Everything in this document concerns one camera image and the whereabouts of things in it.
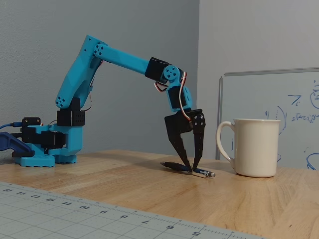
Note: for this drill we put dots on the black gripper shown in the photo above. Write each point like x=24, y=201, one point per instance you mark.
x=177, y=124

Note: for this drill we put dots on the dark blue pen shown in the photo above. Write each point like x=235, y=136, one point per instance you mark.
x=174, y=165

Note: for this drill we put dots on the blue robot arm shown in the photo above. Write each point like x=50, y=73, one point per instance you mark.
x=119, y=57

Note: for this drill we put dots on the white ceramic mug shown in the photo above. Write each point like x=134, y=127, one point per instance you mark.
x=256, y=149

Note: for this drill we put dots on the whiteboard with blue drawings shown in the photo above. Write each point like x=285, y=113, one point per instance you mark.
x=249, y=94

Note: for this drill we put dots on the black motor controller board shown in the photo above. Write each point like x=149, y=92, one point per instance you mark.
x=31, y=122

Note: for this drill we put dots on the grey cutting mat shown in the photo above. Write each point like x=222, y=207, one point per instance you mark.
x=49, y=219

